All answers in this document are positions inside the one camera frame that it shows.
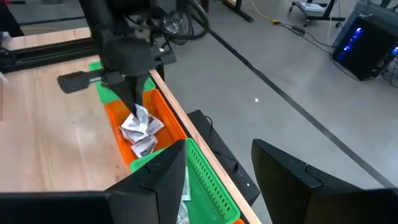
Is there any white red-print packet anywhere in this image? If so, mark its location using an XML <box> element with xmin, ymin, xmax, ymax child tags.
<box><xmin>176</xmin><ymin>200</ymin><xmax>190</xmax><ymax>224</ymax></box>
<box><xmin>182</xmin><ymin>166</ymin><xmax>192</xmax><ymax>202</ymax></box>

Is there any black table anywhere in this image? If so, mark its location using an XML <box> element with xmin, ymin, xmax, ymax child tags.
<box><xmin>221</xmin><ymin>0</ymin><xmax>255</xmax><ymax>23</ymax></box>

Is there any black floor fan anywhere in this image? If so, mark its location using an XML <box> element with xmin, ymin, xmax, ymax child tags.
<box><xmin>161</xmin><ymin>11</ymin><xmax>210</xmax><ymax>41</ymax></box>

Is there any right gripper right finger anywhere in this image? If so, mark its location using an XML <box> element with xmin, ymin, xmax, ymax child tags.
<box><xmin>251</xmin><ymin>139</ymin><xmax>363</xmax><ymax>224</ymax></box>

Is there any white wipe packet dark label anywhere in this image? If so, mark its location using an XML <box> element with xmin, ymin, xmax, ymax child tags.
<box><xmin>130</xmin><ymin>135</ymin><xmax>159</xmax><ymax>159</ymax></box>
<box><xmin>119</xmin><ymin>126</ymin><xmax>149</xmax><ymax>144</ymax></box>
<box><xmin>120</xmin><ymin>104</ymin><xmax>150</xmax><ymax>134</ymax></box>
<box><xmin>146</xmin><ymin>114</ymin><xmax>165</xmax><ymax>135</ymax></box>

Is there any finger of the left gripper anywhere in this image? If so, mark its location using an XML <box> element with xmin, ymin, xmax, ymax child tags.
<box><xmin>110</xmin><ymin>77</ymin><xmax>138</xmax><ymax>117</ymax></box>
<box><xmin>134</xmin><ymin>75</ymin><xmax>150</xmax><ymax>117</ymax></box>

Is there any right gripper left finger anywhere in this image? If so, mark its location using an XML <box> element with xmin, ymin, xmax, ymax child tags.
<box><xmin>105</xmin><ymin>139</ymin><xmax>187</xmax><ymax>224</ymax></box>

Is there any black stand white base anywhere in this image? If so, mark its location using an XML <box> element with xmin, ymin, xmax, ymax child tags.
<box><xmin>289</xmin><ymin>0</ymin><xmax>346</xmax><ymax>28</ymax></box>

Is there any green plastic basket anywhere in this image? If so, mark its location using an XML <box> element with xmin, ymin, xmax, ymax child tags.
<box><xmin>129</xmin><ymin>138</ymin><xmax>242</xmax><ymax>224</ymax></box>
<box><xmin>88</xmin><ymin>60</ymin><xmax>156</xmax><ymax>105</ymax></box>

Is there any black computer tower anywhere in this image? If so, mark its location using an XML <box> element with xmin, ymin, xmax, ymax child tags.
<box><xmin>331</xmin><ymin>1</ymin><xmax>398</xmax><ymax>82</ymax></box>

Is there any black floor cable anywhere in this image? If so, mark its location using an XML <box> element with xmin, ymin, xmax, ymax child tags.
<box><xmin>276</xmin><ymin>21</ymin><xmax>361</xmax><ymax>82</ymax></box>

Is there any yellow floor cable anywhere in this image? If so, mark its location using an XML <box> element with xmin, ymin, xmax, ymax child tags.
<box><xmin>250</xmin><ymin>0</ymin><xmax>280</xmax><ymax>25</ymax></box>

